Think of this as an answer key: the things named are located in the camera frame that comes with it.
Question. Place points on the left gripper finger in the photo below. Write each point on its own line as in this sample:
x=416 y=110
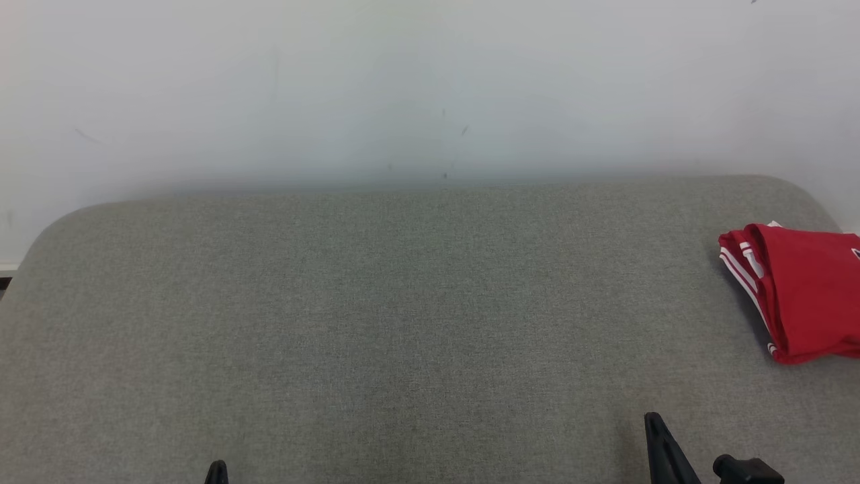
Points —
x=217 y=474

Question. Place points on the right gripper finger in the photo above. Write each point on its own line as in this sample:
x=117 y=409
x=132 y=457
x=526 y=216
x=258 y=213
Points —
x=668 y=457

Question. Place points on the red jersey with white sleeves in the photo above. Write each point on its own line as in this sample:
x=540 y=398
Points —
x=806 y=296

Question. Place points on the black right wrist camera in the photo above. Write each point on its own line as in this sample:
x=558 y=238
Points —
x=749 y=472

